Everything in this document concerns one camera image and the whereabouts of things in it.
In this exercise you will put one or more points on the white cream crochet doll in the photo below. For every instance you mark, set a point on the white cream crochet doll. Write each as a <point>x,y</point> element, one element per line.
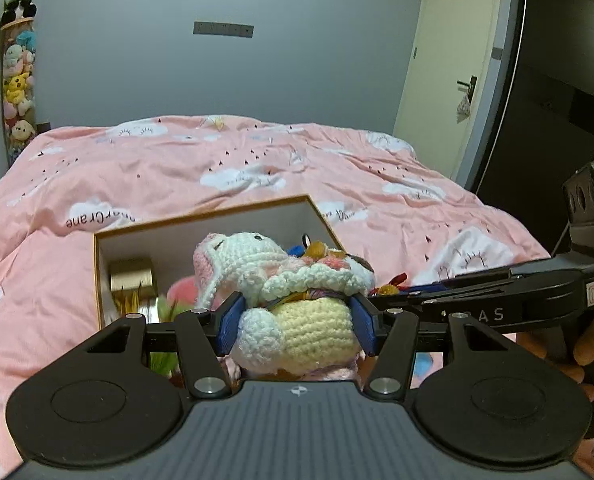
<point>307,330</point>

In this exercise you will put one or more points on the pink printed blanket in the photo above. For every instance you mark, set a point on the pink printed blanket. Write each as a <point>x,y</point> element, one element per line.
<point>227,160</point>

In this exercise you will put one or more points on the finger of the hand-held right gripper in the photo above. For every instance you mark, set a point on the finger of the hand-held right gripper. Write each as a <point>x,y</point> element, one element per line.
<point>442,287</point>

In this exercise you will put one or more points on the orange cardboard box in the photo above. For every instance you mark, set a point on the orange cardboard box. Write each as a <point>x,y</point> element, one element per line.
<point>177,240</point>

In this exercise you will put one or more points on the dark wardrobe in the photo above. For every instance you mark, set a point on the dark wardrobe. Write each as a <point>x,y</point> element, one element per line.
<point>552,85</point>

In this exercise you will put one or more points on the orange blue toy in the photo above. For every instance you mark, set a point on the orange blue toy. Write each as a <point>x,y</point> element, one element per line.
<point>317,249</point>

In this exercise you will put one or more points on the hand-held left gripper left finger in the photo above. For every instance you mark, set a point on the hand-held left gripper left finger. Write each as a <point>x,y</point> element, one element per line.
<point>229,325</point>

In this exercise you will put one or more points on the panda plush toy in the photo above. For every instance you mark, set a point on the panda plush toy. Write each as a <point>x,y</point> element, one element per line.
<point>21,0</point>

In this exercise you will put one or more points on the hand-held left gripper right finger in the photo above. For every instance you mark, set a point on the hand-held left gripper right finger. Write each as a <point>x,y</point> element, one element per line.
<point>364,325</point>

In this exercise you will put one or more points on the small hanging pouch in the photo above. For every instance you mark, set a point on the small hanging pouch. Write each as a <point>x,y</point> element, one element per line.
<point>463,109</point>

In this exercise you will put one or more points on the cream door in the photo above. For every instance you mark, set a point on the cream door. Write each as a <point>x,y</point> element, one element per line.
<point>442,35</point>

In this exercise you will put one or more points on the column of plush toys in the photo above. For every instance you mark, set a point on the column of plush toys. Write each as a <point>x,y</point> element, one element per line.
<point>19,95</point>

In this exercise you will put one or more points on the gold box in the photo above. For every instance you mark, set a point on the gold box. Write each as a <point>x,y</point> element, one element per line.
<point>132,272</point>

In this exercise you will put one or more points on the person's right hand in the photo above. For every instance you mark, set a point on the person's right hand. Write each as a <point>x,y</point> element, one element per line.
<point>589,342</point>

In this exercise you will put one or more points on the small red yellow toy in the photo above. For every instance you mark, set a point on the small red yellow toy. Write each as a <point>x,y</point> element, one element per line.
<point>389,286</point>

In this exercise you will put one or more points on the pink fluffy pompom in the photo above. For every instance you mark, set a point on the pink fluffy pompom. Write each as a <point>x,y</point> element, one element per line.
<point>183,291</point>

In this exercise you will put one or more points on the grey wall socket panel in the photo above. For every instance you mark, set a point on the grey wall socket panel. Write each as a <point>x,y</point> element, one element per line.
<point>223,29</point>

